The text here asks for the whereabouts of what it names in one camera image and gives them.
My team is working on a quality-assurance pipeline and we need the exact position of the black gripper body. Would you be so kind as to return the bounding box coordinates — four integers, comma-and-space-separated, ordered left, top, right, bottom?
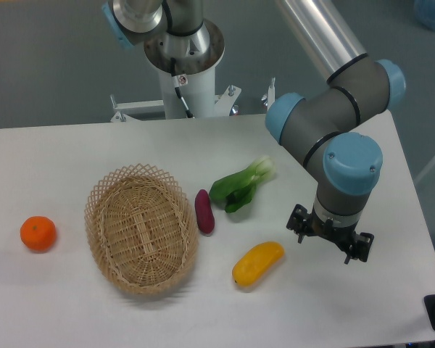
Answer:
306, 207, 358, 250

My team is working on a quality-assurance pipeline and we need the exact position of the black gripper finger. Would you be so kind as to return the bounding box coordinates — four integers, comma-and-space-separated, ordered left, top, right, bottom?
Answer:
286, 204, 310, 243
344, 232, 374, 265

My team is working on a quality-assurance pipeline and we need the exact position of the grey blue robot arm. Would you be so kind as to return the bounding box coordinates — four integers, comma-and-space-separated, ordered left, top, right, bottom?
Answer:
102, 1, 406, 262

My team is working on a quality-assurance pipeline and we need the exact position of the orange tangerine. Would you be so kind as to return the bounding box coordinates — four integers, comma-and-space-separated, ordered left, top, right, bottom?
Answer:
20, 216, 57, 252

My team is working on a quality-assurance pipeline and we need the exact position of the purple sweet potato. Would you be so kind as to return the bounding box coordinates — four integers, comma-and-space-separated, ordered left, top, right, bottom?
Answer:
194, 189, 215, 235

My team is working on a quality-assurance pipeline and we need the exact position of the yellow mango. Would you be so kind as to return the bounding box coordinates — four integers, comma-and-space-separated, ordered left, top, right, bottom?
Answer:
232, 241, 285, 288

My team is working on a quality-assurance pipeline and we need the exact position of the woven wicker basket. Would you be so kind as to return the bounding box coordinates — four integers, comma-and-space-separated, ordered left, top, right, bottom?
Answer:
84, 164, 199, 295

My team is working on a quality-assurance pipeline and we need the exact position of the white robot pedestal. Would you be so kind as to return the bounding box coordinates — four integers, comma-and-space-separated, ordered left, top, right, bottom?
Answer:
110, 20, 241, 122

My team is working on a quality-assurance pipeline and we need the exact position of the black cable on pedestal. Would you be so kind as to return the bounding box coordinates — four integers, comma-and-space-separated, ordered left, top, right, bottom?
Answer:
169, 57, 196, 119

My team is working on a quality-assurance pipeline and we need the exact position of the green bok choy vegetable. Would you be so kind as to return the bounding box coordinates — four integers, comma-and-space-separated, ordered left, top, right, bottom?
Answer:
209, 156, 276, 214

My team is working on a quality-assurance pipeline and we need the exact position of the blue plastic bag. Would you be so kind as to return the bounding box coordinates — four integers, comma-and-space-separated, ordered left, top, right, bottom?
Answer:
413, 0, 435, 31

